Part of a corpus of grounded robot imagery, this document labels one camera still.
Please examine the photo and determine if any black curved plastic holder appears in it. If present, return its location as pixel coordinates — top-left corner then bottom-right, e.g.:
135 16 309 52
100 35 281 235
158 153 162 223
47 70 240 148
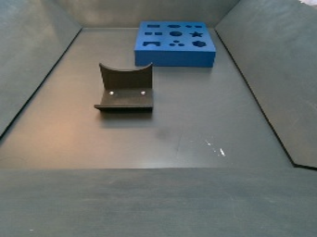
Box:
93 64 154 111

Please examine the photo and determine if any blue shape sorter box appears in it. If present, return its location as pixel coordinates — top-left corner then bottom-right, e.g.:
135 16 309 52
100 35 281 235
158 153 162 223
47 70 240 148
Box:
133 21 215 68

